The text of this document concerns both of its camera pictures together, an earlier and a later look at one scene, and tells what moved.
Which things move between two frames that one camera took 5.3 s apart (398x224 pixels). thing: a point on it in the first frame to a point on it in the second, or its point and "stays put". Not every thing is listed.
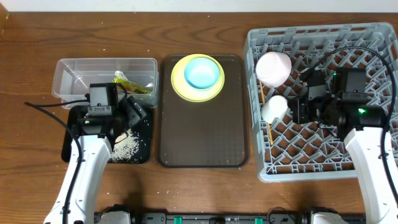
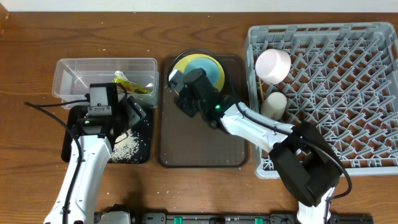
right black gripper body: [317, 109] to [190, 107]
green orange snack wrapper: [130, 87] stays put
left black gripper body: [129, 115] stays put
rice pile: [124, 150] stays put
